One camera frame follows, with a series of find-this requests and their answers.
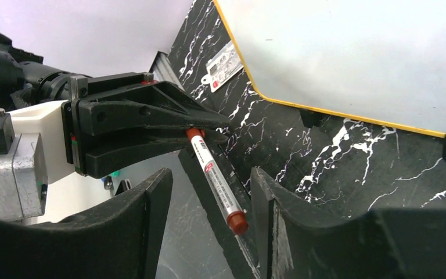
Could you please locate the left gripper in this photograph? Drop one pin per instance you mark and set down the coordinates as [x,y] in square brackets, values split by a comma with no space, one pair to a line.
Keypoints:
[36,148]

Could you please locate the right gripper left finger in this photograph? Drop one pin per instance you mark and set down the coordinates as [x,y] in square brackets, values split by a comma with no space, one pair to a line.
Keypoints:
[119,238]

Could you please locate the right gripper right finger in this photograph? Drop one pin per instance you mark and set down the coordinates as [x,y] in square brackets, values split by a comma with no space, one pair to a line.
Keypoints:
[296,239]

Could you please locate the white whiteboard marker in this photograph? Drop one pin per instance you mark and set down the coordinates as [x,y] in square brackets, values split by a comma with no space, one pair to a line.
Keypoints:
[230,208]

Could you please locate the yellow framed whiteboard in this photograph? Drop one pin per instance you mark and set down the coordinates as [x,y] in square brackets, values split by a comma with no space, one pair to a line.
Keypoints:
[381,62]

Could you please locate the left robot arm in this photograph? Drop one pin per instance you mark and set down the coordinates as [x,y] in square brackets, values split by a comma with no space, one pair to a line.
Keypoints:
[25,81]

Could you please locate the flat packaged ruler set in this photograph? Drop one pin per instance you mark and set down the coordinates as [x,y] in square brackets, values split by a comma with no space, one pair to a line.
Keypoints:
[222,67]

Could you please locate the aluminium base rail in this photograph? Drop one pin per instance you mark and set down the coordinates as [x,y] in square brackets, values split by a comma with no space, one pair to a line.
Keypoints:
[161,70]

